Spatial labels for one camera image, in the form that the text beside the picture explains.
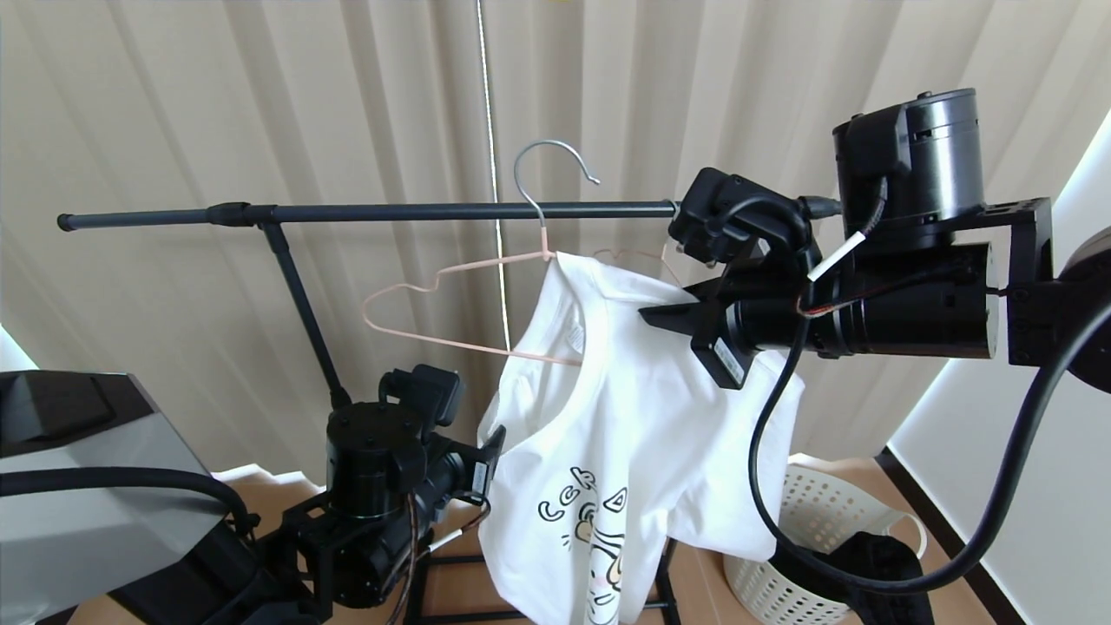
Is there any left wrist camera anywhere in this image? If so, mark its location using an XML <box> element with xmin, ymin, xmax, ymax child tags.
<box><xmin>379</xmin><ymin>365</ymin><xmax>463</xmax><ymax>428</ymax></box>

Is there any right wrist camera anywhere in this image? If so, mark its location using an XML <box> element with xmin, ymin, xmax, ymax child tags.
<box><xmin>668</xmin><ymin>168</ymin><xmax>817</xmax><ymax>270</ymax></box>

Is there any pink clothes hanger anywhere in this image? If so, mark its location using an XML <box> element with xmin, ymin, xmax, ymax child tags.
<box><xmin>363</xmin><ymin>139</ymin><xmax>602</xmax><ymax>365</ymax></box>
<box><xmin>593</xmin><ymin>200</ymin><xmax>687</xmax><ymax>287</ymax></box>

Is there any black garment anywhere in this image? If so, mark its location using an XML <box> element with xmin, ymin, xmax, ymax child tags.
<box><xmin>768</xmin><ymin>531</ymin><xmax>937</xmax><ymax>625</ymax></box>

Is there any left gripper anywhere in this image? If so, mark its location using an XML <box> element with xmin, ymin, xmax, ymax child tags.
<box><xmin>330</xmin><ymin>425</ymin><xmax>506</xmax><ymax>609</ymax></box>

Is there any white laundry basket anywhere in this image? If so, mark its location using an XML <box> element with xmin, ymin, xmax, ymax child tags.
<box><xmin>722</xmin><ymin>460</ymin><xmax>928</xmax><ymax>625</ymax></box>

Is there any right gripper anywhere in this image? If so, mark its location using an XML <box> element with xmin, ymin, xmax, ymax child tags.
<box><xmin>693</xmin><ymin>243</ymin><xmax>996</xmax><ymax>390</ymax></box>

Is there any black clothes rack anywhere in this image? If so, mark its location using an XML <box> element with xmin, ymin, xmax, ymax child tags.
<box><xmin>56</xmin><ymin>198</ymin><xmax>687</xmax><ymax>625</ymax></box>

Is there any beige curtain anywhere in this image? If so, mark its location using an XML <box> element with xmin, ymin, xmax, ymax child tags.
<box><xmin>0</xmin><ymin>0</ymin><xmax>1111</xmax><ymax>487</ymax></box>

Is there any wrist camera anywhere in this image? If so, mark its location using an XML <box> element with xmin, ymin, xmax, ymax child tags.
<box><xmin>668</xmin><ymin>168</ymin><xmax>817</xmax><ymax>270</ymax></box>
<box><xmin>379</xmin><ymin>365</ymin><xmax>463</xmax><ymax>428</ymax></box>

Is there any white printed t-shirt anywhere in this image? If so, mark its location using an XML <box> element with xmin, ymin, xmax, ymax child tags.
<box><xmin>476</xmin><ymin>252</ymin><xmax>806</xmax><ymax>625</ymax></box>

